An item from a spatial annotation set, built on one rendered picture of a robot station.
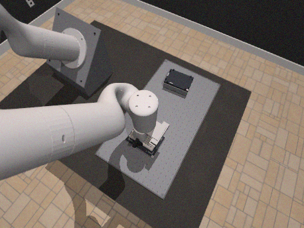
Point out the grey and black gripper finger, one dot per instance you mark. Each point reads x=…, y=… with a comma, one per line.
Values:
x=137, y=143

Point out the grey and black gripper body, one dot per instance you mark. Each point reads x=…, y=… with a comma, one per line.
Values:
x=140, y=136

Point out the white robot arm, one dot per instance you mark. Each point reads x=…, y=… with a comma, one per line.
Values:
x=35, y=136

